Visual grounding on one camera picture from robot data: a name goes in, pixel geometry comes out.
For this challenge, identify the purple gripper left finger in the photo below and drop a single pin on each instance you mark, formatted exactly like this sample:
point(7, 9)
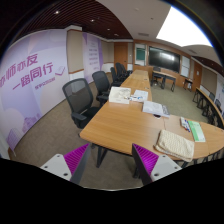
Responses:
point(70, 166)

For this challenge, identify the right side wooden table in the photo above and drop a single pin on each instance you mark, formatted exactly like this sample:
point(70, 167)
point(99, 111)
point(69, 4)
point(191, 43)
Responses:
point(209, 108)

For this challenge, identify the black office chair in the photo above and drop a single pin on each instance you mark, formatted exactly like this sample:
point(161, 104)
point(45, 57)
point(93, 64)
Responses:
point(102, 84)
point(80, 99)

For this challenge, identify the long wooden conference table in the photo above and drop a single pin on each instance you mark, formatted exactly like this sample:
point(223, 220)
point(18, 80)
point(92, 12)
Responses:
point(116, 126)

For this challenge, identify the white document stack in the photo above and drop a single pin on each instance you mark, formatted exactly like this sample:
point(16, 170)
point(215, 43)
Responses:
point(155, 109)

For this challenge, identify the small desk near screen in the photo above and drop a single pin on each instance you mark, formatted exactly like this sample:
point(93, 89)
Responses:
point(156, 75)

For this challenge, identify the large wall display screen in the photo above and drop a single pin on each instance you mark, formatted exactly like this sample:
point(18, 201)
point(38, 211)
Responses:
point(164, 59)

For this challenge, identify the white box on table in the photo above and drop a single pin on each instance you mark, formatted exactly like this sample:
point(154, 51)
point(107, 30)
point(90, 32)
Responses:
point(119, 95)

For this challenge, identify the far black office chairs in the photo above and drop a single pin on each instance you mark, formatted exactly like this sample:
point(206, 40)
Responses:
point(119, 74)

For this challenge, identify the nearest black office chair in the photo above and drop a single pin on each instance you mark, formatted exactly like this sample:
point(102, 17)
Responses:
point(80, 99)

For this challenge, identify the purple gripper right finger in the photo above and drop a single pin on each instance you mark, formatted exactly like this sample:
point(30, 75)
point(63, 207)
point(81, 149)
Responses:
point(152, 167)

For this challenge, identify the white papers mid table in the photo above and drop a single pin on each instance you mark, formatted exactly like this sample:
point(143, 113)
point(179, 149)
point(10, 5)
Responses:
point(139, 96)

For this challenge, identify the green paper booklet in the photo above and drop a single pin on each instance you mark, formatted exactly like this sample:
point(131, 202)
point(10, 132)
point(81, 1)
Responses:
point(197, 131)

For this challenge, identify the beige folded towel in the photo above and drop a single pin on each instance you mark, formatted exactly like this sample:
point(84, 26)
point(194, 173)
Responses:
point(175, 145)

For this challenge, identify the small packet beside booklet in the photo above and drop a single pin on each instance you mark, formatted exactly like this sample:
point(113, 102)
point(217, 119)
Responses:
point(184, 123)

